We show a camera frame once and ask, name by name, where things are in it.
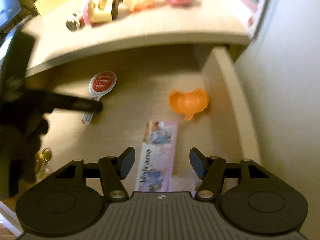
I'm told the orange plastic toy in drawer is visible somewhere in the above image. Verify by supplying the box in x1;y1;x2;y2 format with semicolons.
168;88;209;121

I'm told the round pink toy case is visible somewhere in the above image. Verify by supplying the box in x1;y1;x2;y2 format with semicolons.
82;0;119;25

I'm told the dark monitor screen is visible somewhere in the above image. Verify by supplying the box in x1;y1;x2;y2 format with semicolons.
0;0;22;30

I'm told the red white paddle-shaped package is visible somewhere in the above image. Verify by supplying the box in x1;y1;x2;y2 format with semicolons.
81;70;118;125

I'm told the pink illustrated package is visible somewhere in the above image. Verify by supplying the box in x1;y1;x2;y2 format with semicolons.
135;120;177;192

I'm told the small black white figurine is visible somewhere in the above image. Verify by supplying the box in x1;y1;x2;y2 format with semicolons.
66;11;84;31

